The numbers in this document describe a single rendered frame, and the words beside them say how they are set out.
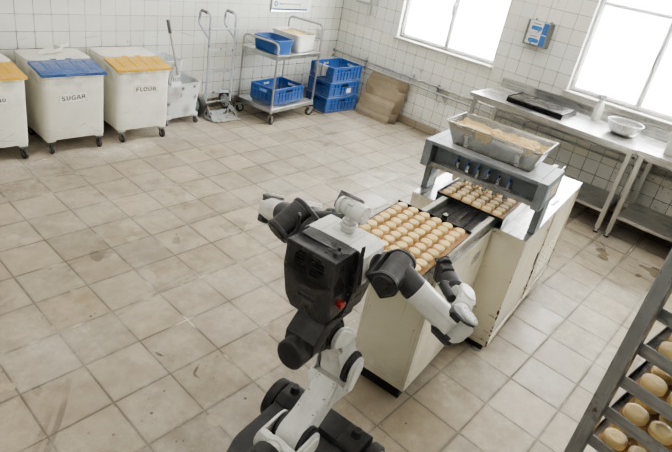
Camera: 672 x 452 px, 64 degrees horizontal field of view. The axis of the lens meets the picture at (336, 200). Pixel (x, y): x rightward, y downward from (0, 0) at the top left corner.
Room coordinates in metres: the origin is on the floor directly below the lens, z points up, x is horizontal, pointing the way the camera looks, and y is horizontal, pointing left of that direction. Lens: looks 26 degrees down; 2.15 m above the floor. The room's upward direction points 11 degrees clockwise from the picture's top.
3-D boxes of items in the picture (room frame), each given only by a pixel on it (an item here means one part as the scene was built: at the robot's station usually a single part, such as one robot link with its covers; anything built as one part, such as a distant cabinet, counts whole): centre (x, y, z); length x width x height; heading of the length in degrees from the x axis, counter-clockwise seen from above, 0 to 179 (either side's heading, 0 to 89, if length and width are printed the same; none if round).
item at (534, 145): (2.92, -0.83, 1.28); 0.54 x 0.27 x 0.06; 58
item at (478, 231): (2.94, -1.02, 0.87); 2.01 x 0.03 x 0.07; 148
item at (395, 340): (2.49, -0.57, 0.45); 0.70 x 0.34 x 0.90; 148
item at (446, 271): (1.84, -0.49, 1.00); 0.12 x 0.10 x 0.13; 14
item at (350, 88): (7.12, 0.32, 0.30); 0.60 x 0.40 x 0.20; 142
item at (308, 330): (1.56, -0.01, 0.84); 0.28 x 0.13 x 0.18; 149
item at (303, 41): (6.56, 0.86, 0.89); 0.44 x 0.36 x 0.20; 61
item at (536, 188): (2.92, -0.83, 1.01); 0.72 x 0.33 x 0.34; 58
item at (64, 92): (4.50, 2.57, 0.38); 0.64 x 0.54 x 0.77; 51
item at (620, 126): (5.12, -2.56, 0.94); 0.33 x 0.33 x 0.12
